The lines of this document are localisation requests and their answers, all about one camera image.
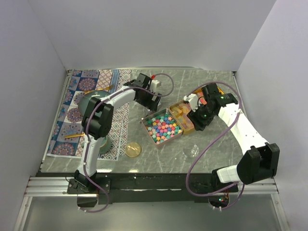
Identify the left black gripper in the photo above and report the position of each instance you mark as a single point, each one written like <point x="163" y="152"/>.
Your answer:
<point x="150" y="104"/>

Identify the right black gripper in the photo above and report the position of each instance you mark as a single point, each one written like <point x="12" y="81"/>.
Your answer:
<point x="194" y="117"/>

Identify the silver metal scoop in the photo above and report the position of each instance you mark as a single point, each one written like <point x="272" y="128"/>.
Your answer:
<point x="147" y="113"/>

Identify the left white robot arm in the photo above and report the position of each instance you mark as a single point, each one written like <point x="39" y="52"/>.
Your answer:
<point x="98" y="117"/>

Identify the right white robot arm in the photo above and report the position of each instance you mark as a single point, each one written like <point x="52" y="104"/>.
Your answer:
<point x="260" y="158"/>

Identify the gold tin of neon candies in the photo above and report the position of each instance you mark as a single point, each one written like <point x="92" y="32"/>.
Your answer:
<point x="200" y="95"/>

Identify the pink tin of star candies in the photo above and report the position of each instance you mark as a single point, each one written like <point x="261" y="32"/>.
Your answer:
<point x="162" y="127"/>

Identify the gold tin of pastel candies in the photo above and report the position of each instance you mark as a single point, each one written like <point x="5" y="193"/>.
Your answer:
<point x="180" y="111"/>

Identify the gold fork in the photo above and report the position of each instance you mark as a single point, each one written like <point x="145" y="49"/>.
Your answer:
<point x="106" y="88"/>

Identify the round gold tin lid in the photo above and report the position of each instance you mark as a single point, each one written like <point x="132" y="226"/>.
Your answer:
<point x="132" y="149"/>

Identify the clear plastic ball half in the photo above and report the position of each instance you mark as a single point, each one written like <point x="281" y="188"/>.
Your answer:
<point x="191" y="151"/>

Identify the teal ceramic cup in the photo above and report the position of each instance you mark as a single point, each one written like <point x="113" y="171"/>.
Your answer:
<point x="107" y="145"/>

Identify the teal ceramic plate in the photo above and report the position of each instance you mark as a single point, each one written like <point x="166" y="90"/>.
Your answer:
<point x="83" y="103"/>

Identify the black base bar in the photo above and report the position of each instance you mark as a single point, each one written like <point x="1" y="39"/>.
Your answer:
<point x="144" y="187"/>

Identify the patterned placemat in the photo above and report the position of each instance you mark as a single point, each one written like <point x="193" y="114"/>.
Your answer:
<point x="69" y="119"/>

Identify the gold spoon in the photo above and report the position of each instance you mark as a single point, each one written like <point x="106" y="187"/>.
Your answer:
<point x="74" y="136"/>

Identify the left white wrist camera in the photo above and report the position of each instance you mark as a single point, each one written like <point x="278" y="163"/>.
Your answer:
<point x="155" y="84"/>

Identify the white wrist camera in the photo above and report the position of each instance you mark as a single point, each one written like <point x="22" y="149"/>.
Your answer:
<point x="192" y="100"/>
<point x="155" y="84"/>

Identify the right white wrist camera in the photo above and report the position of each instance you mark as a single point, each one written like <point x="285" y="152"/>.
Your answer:
<point x="192" y="100"/>

